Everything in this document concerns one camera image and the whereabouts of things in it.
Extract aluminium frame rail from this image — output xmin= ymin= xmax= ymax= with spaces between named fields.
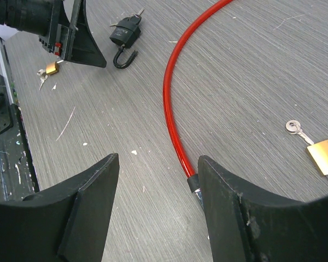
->
xmin=0 ymin=37 xmax=17 ymax=104

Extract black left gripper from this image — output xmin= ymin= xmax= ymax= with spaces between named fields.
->
xmin=0 ymin=0 xmax=107 ymax=68

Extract silver padlock key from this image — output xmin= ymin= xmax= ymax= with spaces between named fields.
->
xmin=285 ymin=120 xmax=314 ymax=145

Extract black padlock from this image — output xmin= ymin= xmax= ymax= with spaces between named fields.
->
xmin=109 ymin=21 xmax=141 ymax=69

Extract small silver keys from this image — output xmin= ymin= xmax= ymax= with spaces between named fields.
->
xmin=37 ymin=69 xmax=48 ymax=90

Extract large brass padlock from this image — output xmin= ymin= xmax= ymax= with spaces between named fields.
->
xmin=307 ymin=139 xmax=328 ymax=177

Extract black-headed key bunch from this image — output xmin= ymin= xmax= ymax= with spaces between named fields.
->
xmin=109 ymin=8 xmax=145 ymax=27

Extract red cable lock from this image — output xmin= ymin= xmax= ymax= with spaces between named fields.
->
xmin=162 ymin=0 xmax=236 ymax=211

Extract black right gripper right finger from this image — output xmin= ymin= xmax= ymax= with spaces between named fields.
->
xmin=198 ymin=156 xmax=328 ymax=261

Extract small brass padlock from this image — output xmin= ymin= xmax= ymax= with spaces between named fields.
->
xmin=45 ymin=62 xmax=59 ymax=75

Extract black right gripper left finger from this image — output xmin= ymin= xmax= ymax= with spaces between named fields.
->
xmin=0 ymin=153 xmax=119 ymax=261

